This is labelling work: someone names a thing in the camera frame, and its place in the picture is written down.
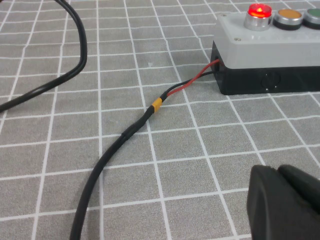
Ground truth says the lit red push button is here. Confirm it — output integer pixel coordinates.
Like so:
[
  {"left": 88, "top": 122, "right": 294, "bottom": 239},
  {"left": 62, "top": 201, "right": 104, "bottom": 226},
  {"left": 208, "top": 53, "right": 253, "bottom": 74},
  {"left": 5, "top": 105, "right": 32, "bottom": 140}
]
[{"left": 243, "top": 3, "right": 273, "bottom": 32}]

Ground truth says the green push button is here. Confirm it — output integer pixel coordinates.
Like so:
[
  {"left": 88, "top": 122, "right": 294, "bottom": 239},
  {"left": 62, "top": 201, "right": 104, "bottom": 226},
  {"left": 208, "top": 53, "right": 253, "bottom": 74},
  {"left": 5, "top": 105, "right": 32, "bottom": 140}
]
[{"left": 302, "top": 8, "right": 320, "bottom": 30}]

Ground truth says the yellow push button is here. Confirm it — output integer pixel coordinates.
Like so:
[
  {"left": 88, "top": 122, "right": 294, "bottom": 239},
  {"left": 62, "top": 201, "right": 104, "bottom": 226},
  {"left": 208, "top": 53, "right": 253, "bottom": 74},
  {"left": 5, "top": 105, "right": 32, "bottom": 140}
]
[{"left": 272, "top": 8, "right": 304, "bottom": 31}]

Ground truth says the yellow cable connector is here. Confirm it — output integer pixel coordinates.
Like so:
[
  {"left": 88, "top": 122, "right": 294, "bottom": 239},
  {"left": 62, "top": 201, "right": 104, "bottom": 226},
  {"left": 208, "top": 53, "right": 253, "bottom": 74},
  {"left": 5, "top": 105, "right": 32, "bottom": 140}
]
[{"left": 151, "top": 97, "right": 163, "bottom": 114}]

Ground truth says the thin red wire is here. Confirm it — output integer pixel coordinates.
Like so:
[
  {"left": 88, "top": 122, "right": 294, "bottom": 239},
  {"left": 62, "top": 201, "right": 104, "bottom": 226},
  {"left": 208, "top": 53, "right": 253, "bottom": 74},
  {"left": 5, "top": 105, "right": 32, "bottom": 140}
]
[{"left": 166, "top": 59, "right": 221, "bottom": 97}]

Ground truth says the thin black wire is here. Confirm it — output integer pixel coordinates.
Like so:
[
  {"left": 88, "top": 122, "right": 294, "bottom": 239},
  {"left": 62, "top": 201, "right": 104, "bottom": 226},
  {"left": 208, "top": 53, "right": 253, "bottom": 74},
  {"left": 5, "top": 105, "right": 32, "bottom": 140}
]
[{"left": 159, "top": 71, "right": 218, "bottom": 100}]

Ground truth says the grey and black button box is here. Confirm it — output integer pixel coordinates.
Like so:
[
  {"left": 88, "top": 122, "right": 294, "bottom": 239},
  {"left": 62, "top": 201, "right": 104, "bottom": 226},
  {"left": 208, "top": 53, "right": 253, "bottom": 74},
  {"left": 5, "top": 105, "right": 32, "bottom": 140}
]
[{"left": 209, "top": 13, "right": 320, "bottom": 96}]

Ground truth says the black power cable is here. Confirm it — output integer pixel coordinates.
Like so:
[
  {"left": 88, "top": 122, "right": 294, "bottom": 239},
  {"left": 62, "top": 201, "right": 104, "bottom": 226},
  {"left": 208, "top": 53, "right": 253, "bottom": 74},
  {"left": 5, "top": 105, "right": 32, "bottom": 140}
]
[{"left": 69, "top": 106, "right": 155, "bottom": 240}]

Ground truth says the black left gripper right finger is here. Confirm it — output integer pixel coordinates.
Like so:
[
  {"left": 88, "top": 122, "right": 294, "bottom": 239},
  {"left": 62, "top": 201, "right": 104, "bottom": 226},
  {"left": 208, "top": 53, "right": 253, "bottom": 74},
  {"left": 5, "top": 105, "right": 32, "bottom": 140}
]
[{"left": 278, "top": 164, "right": 320, "bottom": 215}]

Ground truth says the grey grid tablecloth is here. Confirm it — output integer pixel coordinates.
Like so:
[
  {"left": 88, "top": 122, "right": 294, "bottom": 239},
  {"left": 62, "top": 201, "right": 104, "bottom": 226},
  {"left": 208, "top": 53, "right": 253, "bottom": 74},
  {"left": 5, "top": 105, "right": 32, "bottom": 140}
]
[{"left": 0, "top": 0, "right": 320, "bottom": 240}]

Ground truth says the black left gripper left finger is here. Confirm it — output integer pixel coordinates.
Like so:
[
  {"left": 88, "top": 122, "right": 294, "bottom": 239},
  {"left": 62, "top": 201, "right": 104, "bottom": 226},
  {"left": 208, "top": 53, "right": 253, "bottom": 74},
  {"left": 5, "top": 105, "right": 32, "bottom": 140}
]
[{"left": 246, "top": 164, "right": 320, "bottom": 240}]

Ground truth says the looped black cable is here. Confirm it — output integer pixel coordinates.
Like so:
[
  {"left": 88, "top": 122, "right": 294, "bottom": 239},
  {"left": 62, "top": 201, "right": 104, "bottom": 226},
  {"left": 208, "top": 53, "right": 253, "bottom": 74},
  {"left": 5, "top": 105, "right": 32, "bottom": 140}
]
[{"left": 0, "top": 0, "right": 88, "bottom": 113}]

